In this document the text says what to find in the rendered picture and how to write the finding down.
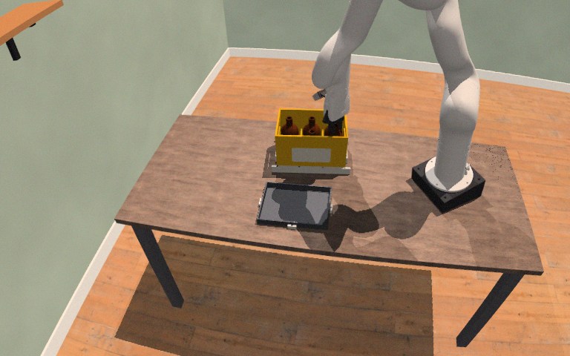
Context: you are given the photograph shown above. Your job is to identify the yellow wooden crate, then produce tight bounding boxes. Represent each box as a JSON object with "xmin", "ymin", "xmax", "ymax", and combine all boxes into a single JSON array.
[{"xmin": 275, "ymin": 109, "xmax": 348, "ymax": 167}]

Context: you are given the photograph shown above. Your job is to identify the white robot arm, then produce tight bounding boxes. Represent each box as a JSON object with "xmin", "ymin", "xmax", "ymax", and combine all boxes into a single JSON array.
[{"xmin": 312, "ymin": 0, "xmax": 480, "ymax": 192}]

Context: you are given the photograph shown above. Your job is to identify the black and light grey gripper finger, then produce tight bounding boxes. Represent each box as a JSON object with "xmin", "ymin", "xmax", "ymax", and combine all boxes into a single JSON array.
[
  {"xmin": 335, "ymin": 117, "xmax": 344, "ymax": 130},
  {"xmin": 322, "ymin": 110, "xmax": 335, "ymax": 134}
]

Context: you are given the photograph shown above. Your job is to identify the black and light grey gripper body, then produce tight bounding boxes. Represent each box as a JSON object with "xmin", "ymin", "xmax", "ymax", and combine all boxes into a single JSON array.
[{"xmin": 324, "ymin": 92, "xmax": 350, "ymax": 122}]

